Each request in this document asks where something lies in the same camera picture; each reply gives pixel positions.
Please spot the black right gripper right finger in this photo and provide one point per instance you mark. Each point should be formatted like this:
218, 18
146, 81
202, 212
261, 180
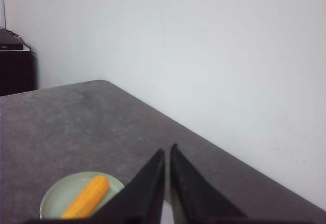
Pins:
194, 199

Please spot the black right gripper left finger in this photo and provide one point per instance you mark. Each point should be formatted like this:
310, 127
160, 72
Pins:
140, 201

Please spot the yellow corn cob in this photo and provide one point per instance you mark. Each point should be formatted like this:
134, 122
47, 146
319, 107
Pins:
87, 199

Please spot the green round plate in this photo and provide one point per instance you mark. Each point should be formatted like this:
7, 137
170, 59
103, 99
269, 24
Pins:
59, 196

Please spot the black cabinet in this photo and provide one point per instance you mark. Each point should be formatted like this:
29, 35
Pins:
19, 71

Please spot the black box on cabinet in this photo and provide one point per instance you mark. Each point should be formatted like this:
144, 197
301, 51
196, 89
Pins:
8, 41

